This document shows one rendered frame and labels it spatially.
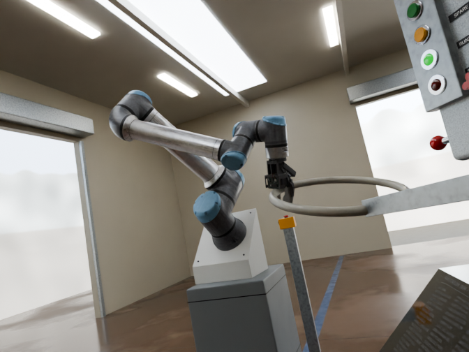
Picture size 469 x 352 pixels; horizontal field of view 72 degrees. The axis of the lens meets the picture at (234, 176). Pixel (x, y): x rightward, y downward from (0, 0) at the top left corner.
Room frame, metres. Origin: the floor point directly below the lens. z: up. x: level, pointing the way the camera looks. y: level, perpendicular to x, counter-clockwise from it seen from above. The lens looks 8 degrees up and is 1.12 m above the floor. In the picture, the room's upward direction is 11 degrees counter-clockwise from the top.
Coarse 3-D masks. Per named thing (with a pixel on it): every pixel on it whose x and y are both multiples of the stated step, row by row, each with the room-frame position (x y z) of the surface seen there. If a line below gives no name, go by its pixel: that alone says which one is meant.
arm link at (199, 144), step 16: (112, 112) 1.34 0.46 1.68; (128, 112) 1.35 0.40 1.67; (112, 128) 1.33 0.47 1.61; (128, 128) 1.31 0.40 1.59; (144, 128) 1.29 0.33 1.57; (160, 128) 1.28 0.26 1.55; (160, 144) 1.30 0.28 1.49; (176, 144) 1.27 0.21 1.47; (192, 144) 1.24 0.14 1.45; (208, 144) 1.23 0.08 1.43; (224, 144) 1.21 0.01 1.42; (240, 144) 1.21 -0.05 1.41; (224, 160) 1.21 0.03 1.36; (240, 160) 1.20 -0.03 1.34
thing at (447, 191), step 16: (464, 176) 0.65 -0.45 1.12; (400, 192) 0.82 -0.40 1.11; (416, 192) 0.77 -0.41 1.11; (432, 192) 0.73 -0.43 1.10; (448, 192) 0.70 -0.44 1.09; (464, 192) 0.66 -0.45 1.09; (368, 208) 0.95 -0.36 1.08; (384, 208) 0.89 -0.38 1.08; (400, 208) 0.83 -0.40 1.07; (416, 208) 0.79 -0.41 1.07
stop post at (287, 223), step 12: (288, 228) 2.55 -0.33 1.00; (288, 240) 2.55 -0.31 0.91; (288, 252) 2.56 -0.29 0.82; (300, 264) 2.54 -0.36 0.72; (300, 276) 2.54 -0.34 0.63; (300, 288) 2.55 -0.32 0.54; (300, 300) 2.55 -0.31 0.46; (312, 312) 2.59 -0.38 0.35; (312, 324) 2.54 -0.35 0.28; (312, 336) 2.55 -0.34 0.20; (312, 348) 2.55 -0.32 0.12
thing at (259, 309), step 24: (192, 288) 1.61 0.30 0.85; (216, 288) 1.56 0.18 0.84; (240, 288) 1.52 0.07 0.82; (264, 288) 1.48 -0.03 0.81; (288, 288) 1.84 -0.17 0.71; (192, 312) 1.61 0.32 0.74; (216, 312) 1.57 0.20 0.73; (240, 312) 1.53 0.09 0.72; (264, 312) 1.49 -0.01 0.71; (288, 312) 1.75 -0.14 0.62; (216, 336) 1.58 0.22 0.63; (240, 336) 1.54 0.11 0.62; (264, 336) 1.50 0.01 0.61; (288, 336) 1.67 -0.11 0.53
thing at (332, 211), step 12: (300, 180) 1.38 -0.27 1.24; (312, 180) 1.39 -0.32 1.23; (324, 180) 1.39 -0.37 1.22; (336, 180) 1.38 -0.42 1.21; (348, 180) 1.36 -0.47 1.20; (360, 180) 1.33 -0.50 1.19; (372, 180) 1.30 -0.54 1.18; (384, 180) 1.25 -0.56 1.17; (276, 192) 1.24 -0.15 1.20; (276, 204) 1.10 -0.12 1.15; (288, 204) 1.05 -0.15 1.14; (324, 216) 0.98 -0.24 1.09; (336, 216) 0.97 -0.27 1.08; (348, 216) 0.96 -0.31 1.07
